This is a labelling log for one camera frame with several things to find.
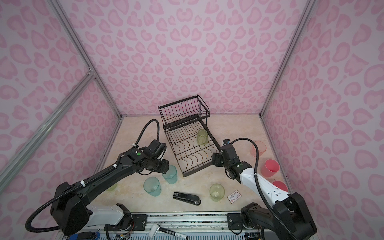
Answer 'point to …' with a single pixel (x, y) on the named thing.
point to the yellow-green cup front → (217, 192)
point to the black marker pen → (156, 228)
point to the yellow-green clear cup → (202, 137)
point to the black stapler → (188, 198)
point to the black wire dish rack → (194, 144)
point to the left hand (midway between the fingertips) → (166, 166)
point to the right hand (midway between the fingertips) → (217, 156)
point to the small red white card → (234, 196)
